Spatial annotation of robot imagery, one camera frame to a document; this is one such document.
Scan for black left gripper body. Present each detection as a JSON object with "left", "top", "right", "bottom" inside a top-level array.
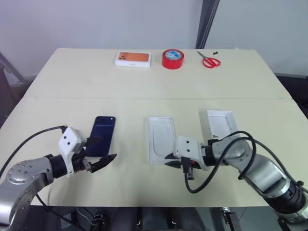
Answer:
[{"left": 71, "top": 145, "right": 94, "bottom": 173}]

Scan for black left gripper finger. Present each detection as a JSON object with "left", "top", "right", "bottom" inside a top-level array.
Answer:
[
  {"left": 85, "top": 136, "right": 105, "bottom": 148},
  {"left": 90, "top": 154, "right": 118, "bottom": 174}
]

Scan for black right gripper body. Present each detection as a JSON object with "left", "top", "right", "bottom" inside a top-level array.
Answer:
[{"left": 179, "top": 156, "right": 201, "bottom": 180}]

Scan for white phone box base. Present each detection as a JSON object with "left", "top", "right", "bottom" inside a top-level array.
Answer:
[{"left": 148, "top": 116, "right": 180, "bottom": 166}]

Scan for white phone box lid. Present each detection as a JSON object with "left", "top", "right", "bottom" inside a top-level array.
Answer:
[{"left": 198, "top": 109, "right": 242, "bottom": 144}]

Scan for white box with orange phone print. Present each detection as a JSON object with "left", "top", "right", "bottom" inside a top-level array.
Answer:
[{"left": 114, "top": 51, "right": 152, "bottom": 69}]

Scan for dark blue smartphone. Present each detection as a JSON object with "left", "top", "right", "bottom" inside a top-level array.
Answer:
[{"left": 86, "top": 115, "right": 116, "bottom": 157}]

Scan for dark rounded shape under table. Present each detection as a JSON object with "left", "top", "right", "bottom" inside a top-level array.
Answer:
[{"left": 76, "top": 206, "right": 108, "bottom": 231}]

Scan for red tape roll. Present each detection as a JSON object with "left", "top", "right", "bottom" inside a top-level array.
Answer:
[{"left": 161, "top": 49, "right": 183, "bottom": 70}]

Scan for dark metal stand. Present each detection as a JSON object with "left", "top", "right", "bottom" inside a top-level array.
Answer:
[{"left": 0, "top": 51, "right": 37, "bottom": 126}]

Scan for dark grey slanted pole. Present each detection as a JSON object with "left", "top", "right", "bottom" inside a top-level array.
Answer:
[{"left": 195, "top": 0, "right": 221, "bottom": 50}]

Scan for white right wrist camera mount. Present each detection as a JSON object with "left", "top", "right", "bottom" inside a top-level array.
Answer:
[{"left": 173, "top": 135, "right": 210, "bottom": 171}]

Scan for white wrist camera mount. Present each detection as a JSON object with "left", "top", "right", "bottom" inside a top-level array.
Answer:
[
  {"left": 173, "top": 135, "right": 210, "bottom": 171},
  {"left": 58, "top": 127, "right": 88, "bottom": 179}
]

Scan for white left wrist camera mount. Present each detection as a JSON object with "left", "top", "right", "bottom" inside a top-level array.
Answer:
[{"left": 58, "top": 127, "right": 88, "bottom": 179}]

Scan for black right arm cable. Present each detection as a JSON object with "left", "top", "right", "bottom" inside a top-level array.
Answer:
[{"left": 183, "top": 130, "right": 308, "bottom": 194}]

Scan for black bracket with metal clamp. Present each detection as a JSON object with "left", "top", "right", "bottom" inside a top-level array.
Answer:
[{"left": 220, "top": 206, "right": 243, "bottom": 231}]

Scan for red handled scissors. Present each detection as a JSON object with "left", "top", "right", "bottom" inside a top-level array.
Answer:
[{"left": 196, "top": 51, "right": 221, "bottom": 68}]

